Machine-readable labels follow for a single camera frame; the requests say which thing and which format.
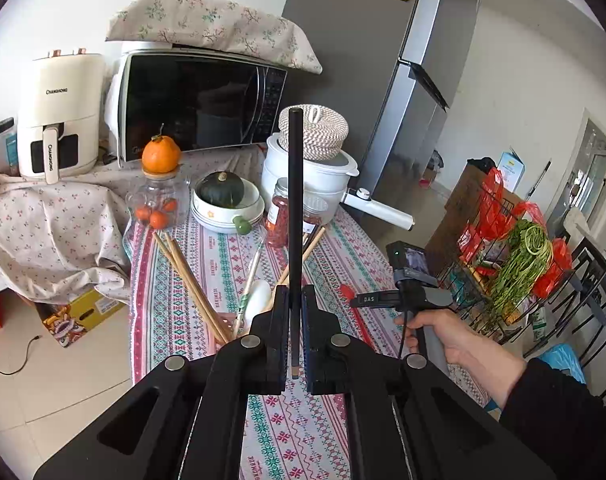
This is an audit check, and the small labelled jar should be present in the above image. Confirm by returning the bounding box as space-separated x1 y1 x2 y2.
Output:
303 197 330 233

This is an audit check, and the glass door frame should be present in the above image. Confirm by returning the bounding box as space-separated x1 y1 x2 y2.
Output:
548 110 606 241

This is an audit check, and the light blue carton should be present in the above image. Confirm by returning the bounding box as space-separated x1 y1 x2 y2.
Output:
498 149 526 191

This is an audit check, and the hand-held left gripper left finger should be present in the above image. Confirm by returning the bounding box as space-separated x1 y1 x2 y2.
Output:
33 284 290 480

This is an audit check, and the brown cardboard box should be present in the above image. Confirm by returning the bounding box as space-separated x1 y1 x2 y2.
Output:
423 160 499 271

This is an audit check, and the red snack packet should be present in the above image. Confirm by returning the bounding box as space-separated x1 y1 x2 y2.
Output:
458 225 479 261

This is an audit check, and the glass jar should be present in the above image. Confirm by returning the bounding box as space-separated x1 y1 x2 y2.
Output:
125 170 191 231

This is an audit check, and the dark green squash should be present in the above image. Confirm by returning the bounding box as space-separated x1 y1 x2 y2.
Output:
198 171 245 208

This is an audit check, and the white ceramic bowl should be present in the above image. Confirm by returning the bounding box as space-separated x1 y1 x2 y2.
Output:
192 180 265 235

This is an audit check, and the woven lidded basket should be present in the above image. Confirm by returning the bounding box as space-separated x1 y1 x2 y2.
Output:
278 104 350 162

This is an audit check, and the white ceramic spoon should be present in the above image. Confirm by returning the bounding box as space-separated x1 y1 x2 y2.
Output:
245 280 274 328

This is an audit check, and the blue plastic bag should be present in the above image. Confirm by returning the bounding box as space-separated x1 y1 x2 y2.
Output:
536 344 586 386

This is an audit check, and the black metal chair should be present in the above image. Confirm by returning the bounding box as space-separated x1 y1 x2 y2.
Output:
526 207 606 396

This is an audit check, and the yellow printed cardboard box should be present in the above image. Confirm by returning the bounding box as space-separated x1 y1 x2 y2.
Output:
42 287 128 348

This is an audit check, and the black floor cable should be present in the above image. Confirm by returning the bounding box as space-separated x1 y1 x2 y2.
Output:
0 335 44 375

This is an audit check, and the large orange fruit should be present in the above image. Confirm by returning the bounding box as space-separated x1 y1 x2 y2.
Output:
142 122 181 175

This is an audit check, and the patterned striped tablecloth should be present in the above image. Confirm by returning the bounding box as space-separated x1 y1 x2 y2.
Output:
123 152 489 480

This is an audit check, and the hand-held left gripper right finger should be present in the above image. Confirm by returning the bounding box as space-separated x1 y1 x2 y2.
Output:
301 285 556 480

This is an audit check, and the black microwave oven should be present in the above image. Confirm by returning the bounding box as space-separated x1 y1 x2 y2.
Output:
105 42 289 163

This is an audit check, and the black wire rack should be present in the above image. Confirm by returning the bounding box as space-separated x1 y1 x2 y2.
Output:
445 195 579 333

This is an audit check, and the grey refrigerator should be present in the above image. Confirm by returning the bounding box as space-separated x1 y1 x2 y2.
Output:
282 0 483 226

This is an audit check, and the person's right forearm black sleeve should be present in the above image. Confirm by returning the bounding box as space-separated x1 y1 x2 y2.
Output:
498 357 606 480

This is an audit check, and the white ceramic plate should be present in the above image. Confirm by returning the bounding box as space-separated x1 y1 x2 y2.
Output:
192 205 265 233

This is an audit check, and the red plastic spoon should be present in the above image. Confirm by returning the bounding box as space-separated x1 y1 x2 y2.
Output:
340 285 371 341

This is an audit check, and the person's right hand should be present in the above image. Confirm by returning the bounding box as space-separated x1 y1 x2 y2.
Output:
394 308 528 411

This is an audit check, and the floral leaf-print cover cloth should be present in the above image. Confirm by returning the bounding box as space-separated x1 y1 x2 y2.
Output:
105 0 324 75

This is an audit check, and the black chopstick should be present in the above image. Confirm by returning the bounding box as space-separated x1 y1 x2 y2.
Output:
288 108 304 380

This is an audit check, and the white electric pot with handle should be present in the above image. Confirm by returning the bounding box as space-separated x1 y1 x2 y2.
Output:
260 132 415 233

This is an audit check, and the bunch of green vegetables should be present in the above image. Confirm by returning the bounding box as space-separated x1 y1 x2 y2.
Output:
488 219 554 321

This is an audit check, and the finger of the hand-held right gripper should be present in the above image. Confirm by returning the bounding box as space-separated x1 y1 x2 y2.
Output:
349 292 403 309

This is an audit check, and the long wooden chopstick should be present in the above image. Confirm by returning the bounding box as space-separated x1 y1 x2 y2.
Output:
164 231 234 343
153 231 224 345

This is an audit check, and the pink plastic basket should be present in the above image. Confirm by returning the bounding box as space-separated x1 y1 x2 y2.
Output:
215 312 251 346

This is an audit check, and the white air fryer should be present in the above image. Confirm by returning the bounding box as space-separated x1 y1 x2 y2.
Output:
17 50 106 184

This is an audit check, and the tall jar of red berries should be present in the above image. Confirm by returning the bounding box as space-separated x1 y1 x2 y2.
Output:
265 177 290 248

